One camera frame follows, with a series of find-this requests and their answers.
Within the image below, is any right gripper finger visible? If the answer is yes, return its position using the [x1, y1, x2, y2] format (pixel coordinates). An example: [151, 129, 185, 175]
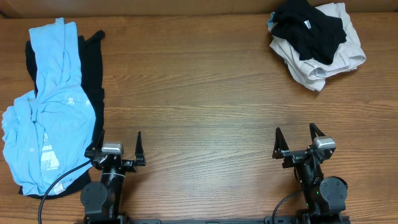
[274, 127, 290, 153]
[309, 123, 325, 142]

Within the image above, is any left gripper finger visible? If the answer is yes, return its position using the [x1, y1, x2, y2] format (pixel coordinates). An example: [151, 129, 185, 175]
[88, 129, 105, 152]
[135, 131, 144, 160]

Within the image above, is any light blue printed t-shirt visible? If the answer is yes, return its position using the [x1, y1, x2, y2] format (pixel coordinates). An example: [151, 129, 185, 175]
[2, 18, 96, 195]

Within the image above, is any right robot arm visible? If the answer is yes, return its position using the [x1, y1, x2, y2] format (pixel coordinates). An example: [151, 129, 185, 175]
[271, 123, 350, 223]

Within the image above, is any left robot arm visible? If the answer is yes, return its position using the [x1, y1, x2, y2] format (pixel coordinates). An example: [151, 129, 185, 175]
[80, 133, 146, 224]

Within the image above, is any beige folded garment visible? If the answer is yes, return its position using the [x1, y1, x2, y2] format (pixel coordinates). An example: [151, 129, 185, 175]
[270, 3, 366, 91]

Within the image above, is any black folded garment top right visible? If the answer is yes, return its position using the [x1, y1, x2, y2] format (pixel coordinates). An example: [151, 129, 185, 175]
[271, 0, 346, 65]

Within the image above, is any light blue folded garment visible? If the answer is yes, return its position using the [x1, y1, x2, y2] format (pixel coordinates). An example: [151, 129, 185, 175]
[267, 12, 275, 28]

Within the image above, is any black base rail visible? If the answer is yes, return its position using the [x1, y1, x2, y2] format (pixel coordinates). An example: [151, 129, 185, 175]
[74, 215, 351, 224]

